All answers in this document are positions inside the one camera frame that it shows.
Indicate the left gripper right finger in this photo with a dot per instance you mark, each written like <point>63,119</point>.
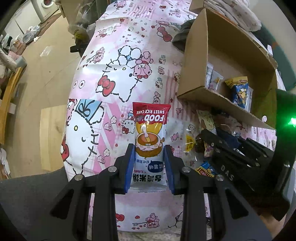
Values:
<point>183,180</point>

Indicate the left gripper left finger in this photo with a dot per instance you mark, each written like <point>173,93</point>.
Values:
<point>113,180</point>

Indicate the sweet rice cake packet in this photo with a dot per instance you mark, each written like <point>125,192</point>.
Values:
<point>150,133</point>

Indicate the white red rice cake packet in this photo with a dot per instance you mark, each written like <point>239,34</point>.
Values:
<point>208,74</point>

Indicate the yellow blue snack packet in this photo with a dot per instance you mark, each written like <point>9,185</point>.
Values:
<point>206,170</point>

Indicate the yellow checkered wafer packet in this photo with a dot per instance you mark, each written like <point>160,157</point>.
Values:
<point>206,121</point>

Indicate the blue tiger snack bag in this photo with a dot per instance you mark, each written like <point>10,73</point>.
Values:
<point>239,87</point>

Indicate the white small snack packet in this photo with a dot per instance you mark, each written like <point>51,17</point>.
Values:
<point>215,80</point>

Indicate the brown cardboard box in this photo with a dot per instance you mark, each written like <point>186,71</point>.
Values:
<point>213,39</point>

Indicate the pink cartoon bed sheet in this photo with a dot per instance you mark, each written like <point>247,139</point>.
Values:
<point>131,58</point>

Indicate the teal pillow at headboard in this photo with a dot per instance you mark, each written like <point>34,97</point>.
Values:
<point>284,66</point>

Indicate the dark grey cloth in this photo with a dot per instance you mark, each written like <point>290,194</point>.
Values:
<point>179,41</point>

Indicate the beige floral crumpled blanket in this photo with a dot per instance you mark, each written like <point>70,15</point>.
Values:
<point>237,11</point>

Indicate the white washing machine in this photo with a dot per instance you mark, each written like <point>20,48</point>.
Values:
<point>44,8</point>

